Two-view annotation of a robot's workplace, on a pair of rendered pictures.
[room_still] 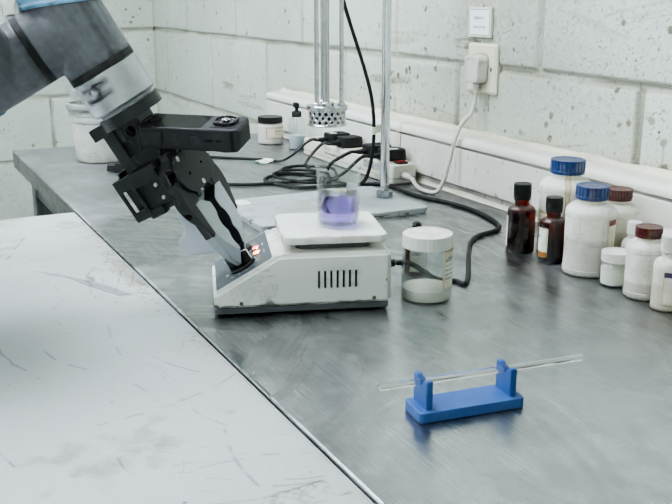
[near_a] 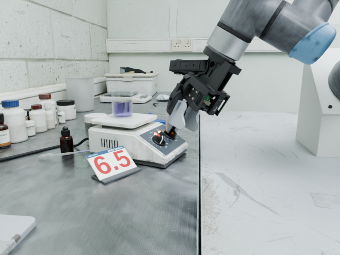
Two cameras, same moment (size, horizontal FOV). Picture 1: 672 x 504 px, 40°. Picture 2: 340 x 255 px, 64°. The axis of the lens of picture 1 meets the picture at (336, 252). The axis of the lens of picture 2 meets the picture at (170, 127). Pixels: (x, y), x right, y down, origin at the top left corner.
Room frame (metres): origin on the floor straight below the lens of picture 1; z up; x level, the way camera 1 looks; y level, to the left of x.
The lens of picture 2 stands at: (1.54, 0.45, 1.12)
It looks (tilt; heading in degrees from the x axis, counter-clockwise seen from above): 13 degrees down; 213
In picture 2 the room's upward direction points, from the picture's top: straight up
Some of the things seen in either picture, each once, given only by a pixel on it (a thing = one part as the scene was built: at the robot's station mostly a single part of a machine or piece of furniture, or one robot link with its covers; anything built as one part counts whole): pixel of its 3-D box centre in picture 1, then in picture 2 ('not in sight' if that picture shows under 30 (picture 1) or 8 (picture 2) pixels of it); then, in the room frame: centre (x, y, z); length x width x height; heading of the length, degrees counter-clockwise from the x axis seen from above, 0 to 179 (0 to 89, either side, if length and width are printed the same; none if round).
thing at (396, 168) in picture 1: (355, 156); not in sight; (1.90, -0.04, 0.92); 0.40 x 0.06 x 0.04; 27
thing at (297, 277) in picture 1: (307, 263); (135, 137); (1.05, 0.03, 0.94); 0.22 x 0.13 x 0.08; 98
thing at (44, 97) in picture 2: not in sight; (46, 109); (0.98, -0.43, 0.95); 0.06 x 0.06 x 0.11
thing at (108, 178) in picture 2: not in sight; (114, 163); (1.16, 0.07, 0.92); 0.09 x 0.06 x 0.04; 171
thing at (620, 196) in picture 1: (615, 224); not in sight; (1.20, -0.37, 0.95); 0.06 x 0.06 x 0.10
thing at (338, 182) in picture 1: (337, 194); (123, 101); (1.05, 0.00, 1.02); 0.06 x 0.05 x 0.08; 165
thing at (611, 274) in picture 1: (615, 267); (28, 128); (1.09, -0.35, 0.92); 0.04 x 0.04 x 0.04
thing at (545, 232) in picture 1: (552, 229); (0, 130); (1.20, -0.29, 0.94); 0.04 x 0.04 x 0.09
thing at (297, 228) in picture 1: (328, 226); (125, 119); (1.05, 0.01, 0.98); 0.12 x 0.12 x 0.01; 8
